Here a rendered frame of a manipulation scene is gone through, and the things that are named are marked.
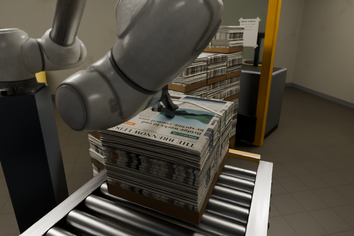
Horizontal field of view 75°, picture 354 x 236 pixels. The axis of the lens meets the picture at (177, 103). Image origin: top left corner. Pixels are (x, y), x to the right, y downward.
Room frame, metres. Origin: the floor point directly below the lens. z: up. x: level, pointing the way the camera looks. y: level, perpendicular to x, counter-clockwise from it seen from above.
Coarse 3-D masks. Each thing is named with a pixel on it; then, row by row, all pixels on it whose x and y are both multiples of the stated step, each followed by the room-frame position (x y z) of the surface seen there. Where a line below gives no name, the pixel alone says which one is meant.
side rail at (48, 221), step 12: (96, 180) 0.64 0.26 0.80; (84, 192) 0.58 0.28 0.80; (96, 192) 0.60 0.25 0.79; (60, 204) 0.53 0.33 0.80; (72, 204) 0.53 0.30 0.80; (48, 216) 0.49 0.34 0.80; (60, 216) 0.49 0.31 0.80; (96, 216) 0.59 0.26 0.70; (36, 228) 0.45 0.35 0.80; (48, 228) 0.45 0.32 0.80
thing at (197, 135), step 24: (144, 120) 0.59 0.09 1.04; (168, 120) 0.59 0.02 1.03; (192, 120) 0.59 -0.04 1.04; (216, 120) 0.58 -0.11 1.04; (120, 144) 0.53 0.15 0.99; (144, 144) 0.50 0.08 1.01; (168, 144) 0.47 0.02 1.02; (192, 144) 0.47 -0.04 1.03; (216, 144) 0.59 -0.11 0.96; (120, 168) 0.55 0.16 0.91; (144, 168) 0.51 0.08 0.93; (168, 168) 0.49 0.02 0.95; (192, 168) 0.45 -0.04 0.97; (144, 192) 0.52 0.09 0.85; (168, 192) 0.49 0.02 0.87; (192, 192) 0.46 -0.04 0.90
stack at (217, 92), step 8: (224, 80) 2.03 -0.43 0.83; (200, 88) 1.75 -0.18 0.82; (208, 88) 1.84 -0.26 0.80; (216, 88) 1.93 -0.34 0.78; (200, 96) 1.76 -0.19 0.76; (208, 96) 1.84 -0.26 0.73; (216, 96) 1.93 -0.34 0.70; (88, 136) 1.40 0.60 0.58; (96, 144) 1.35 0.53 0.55; (96, 152) 1.36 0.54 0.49; (96, 160) 1.36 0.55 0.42; (96, 168) 1.38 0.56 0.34
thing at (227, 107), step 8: (176, 96) 0.83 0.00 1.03; (184, 96) 0.83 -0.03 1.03; (192, 96) 0.84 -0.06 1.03; (184, 104) 0.73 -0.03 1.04; (192, 104) 0.73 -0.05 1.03; (200, 104) 0.73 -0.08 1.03; (208, 104) 0.73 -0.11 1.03; (216, 104) 0.74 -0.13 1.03; (224, 104) 0.74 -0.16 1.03; (232, 104) 0.77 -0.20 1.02; (224, 112) 0.66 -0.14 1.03; (232, 112) 0.79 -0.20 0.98; (224, 120) 0.67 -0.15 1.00; (224, 128) 0.68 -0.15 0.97; (224, 136) 0.69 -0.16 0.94; (224, 144) 0.71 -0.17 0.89; (224, 152) 0.72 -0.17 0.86
